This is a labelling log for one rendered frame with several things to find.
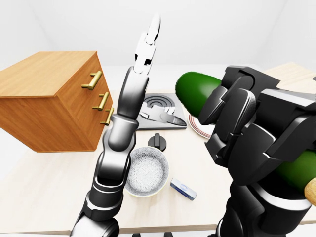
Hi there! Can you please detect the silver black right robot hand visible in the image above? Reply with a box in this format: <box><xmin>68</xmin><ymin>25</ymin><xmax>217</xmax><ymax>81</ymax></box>
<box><xmin>198</xmin><ymin>65</ymin><xmax>316</xmax><ymax>185</ymax></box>

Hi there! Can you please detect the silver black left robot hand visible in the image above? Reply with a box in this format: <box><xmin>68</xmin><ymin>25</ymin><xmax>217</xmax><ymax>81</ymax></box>
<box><xmin>116</xmin><ymin>13</ymin><xmax>163</xmax><ymax>122</ymax></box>

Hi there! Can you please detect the green wine bottle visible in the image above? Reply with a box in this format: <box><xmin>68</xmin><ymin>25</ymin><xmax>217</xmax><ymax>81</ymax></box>
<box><xmin>175</xmin><ymin>71</ymin><xmax>316</xmax><ymax>207</ymax></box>

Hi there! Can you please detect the medium wooden cabinet drawer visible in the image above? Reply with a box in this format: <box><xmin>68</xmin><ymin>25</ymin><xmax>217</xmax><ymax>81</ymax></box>
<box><xmin>71</xmin><ymin>78</ymin><xmax>112</xmax><ymax>139</ymax></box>

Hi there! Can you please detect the small wooden cabinet drawer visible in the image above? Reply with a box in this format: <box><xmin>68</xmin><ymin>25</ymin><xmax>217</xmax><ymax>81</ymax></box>
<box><xmin>84</xmin><ymin>97</ymin><xmax>115</xmax><ymax>152</ymax></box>

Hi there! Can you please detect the large wooden cabinet drawer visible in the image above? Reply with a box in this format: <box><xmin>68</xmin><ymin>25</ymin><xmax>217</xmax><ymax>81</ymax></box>
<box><xmin>53</xmin><ymin>52</ymin><xmax>106</xmax><ymax>121</ymax></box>

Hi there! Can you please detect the wooden cabinet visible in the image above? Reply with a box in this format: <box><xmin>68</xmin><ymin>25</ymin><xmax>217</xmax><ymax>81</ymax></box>
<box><xmin>0</xmin><ymin>51</ymin><xmax>115</xmax><ymax>154</ymax></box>

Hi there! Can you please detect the flat dark stove plate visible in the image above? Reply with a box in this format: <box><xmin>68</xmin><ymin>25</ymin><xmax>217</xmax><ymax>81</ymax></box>
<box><xmin>136</xmin><ymin>92</ymin><xmax>188</xmax><ymax>131</ymax></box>

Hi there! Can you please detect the plate with red rings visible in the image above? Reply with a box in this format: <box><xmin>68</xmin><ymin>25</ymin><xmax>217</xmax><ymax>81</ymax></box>
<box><xmin>188</xmin><ymin>114</ymin><xmax>216</xmax><ymax>140</ymax></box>

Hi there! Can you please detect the round black knob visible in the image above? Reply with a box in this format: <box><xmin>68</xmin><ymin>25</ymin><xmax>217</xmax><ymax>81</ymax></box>
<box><xmin>148</xmin><ymin>133</ymin><xmax>168</xmax><ymax>152</ymax></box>

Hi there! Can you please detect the patterned white bowl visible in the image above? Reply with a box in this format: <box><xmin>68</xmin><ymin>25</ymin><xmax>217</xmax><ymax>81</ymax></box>
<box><xmin>124</xmin><ymin>146</ymin><xmax>171</xmax><ymax>198</ymax></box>

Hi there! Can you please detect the small blue white box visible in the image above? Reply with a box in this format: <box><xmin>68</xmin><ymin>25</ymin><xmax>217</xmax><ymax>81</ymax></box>
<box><xmin>170</xmin><ymin>177</ymin><xmax>198</xmax><ymax>200</ymax></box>

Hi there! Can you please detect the brass drawer handle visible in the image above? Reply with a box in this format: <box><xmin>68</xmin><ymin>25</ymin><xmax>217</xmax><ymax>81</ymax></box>
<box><xmin>81</xmin><ymin>71</ymin><xmax>103</xmax><ymax>90</ymax></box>
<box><xmin>99</xmin><ymin>107</ymin><xmax>115</xmax><ymax>126</ymax></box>
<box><xmin>92</xmin><ymin>92</ymin><xmax>110</xmax><ymax>111</ymax></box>

